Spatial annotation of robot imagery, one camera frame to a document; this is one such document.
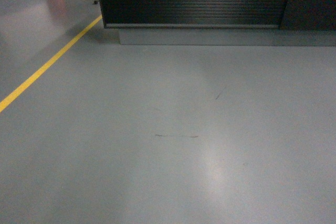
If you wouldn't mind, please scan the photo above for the black slatted checkout counter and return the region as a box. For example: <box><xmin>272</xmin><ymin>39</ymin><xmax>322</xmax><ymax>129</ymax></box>
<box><xmin>100</xmin><ymin>0</ymin><xmax>335</xmax><ymax>47</ymax></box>

